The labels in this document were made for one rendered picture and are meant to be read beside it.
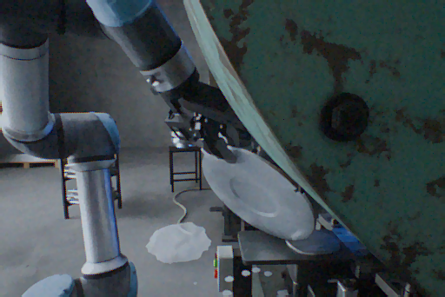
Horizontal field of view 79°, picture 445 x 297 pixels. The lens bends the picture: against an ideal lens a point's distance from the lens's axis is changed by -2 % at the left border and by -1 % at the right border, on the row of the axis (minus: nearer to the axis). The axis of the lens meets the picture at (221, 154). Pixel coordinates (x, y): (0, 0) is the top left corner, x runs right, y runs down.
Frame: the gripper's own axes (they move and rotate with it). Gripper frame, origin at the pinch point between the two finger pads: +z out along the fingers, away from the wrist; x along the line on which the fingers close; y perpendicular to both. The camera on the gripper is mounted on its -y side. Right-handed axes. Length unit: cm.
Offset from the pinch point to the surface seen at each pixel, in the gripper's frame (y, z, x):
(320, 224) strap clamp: -6.7, 46.3, -8.3
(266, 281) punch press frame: -0.5, 35.7, 15.1
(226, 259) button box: 16.9, 42.1, 12.6
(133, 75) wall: 573, 221, -342
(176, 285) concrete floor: 83, 114, 27
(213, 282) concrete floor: 66, 125, 16
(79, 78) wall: 681, 168, -277
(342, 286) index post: -21.0, 16.3, 13.5
